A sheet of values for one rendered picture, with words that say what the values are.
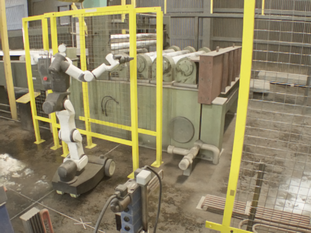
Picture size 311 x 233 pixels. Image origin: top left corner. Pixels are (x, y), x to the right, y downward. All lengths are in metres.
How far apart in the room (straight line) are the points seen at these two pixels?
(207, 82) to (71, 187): 1.88
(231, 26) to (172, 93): 9.17
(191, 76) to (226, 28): 9.13
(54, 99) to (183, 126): 1.73
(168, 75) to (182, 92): 0.29
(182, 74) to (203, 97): 0.42
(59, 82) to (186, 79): 1.63
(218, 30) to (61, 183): 10.72
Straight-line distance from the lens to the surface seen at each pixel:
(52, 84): 2.39
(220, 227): 1.77
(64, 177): 2.67
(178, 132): 3.45
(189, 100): 3.31
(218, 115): 3.26
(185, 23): 12.83
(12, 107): 5.41
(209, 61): 3.04
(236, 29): 12.24
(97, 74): 2.29
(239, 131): 1.42
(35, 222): 1.12
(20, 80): 5.40
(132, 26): 2.58
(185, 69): 3.27
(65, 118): 2.55
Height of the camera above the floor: 1.60
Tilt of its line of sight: 19 degrees down
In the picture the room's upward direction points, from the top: straight up
